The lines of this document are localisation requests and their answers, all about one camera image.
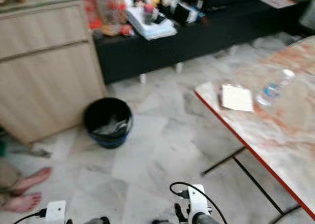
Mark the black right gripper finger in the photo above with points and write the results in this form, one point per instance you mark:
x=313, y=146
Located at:
x=178, y=211

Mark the black round rubbish bin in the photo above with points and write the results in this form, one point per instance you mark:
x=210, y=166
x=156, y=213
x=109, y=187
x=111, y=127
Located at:
x=96, y=113

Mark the bare person foot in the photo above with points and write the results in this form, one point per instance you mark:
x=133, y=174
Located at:
x=24, y=203
x=37, y=177

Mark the crumpled clear plastic wrapper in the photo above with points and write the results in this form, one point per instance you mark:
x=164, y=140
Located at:
x=110, y=126

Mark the white square paper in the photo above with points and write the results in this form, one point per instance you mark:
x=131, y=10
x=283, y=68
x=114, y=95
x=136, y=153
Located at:
x=236, y=98

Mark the clear plastic water bottle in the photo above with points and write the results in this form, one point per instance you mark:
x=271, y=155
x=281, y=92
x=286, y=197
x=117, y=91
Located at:
x=271, y=91

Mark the light wooden cabinet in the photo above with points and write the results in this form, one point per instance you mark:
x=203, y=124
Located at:
x=49, y=76

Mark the long black console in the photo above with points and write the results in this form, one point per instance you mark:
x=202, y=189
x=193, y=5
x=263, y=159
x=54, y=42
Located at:
x=216, y=42

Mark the stack of white papers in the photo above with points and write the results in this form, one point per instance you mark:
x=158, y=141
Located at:
x=152, y=29

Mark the black box with white label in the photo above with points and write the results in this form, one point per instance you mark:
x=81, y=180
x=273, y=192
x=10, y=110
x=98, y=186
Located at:
x=186, y=13

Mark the clear jar with red lid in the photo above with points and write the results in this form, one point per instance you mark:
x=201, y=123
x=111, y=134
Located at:
x=110, y=11

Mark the thin pale booklet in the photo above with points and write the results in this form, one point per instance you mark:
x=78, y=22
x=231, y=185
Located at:
x=278, y=1

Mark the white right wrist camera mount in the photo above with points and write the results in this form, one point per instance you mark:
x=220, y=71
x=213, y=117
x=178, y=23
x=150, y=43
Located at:
x=198, y=202

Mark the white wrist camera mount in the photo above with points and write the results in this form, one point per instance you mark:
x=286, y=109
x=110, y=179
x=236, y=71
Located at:
x=198, y=202
x=55, y=213

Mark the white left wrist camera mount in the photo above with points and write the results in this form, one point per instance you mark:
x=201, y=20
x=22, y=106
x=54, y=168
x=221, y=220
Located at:
x=55, y=213

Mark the marble table with red frame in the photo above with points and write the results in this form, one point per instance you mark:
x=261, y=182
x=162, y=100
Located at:
x=290, y=120

